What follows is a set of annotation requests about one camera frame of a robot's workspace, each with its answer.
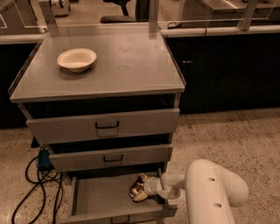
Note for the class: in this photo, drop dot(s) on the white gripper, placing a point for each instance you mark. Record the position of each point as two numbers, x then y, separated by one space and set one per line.
150 186

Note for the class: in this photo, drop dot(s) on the orange soda can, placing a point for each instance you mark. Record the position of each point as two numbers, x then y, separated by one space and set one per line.
136 187

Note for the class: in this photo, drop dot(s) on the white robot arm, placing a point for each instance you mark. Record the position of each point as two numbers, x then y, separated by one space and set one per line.
211 191

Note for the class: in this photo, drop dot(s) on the middle grey drawer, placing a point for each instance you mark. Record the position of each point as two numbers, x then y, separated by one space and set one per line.
99 159

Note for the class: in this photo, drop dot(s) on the grey drawer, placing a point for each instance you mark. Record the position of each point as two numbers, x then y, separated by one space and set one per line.
99 159
79 128
106 200

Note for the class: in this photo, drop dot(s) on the bottom grey drawer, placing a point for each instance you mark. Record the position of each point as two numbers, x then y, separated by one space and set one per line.
106 200

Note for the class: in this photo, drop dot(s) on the grey drawer cabinet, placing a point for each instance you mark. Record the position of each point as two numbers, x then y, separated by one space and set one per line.
134 71

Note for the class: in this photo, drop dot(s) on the top grey drawer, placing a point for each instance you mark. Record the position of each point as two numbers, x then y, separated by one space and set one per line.
79 128

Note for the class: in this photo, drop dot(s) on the blue power box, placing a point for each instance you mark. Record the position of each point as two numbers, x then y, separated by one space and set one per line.
43 162

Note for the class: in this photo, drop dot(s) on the dark lower cabinets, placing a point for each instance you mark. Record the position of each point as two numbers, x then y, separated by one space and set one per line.
228 72

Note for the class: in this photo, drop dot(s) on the white bowl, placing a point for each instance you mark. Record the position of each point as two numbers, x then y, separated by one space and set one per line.
77 60

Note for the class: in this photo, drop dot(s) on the black office chair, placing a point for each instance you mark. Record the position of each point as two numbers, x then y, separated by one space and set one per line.
122 17

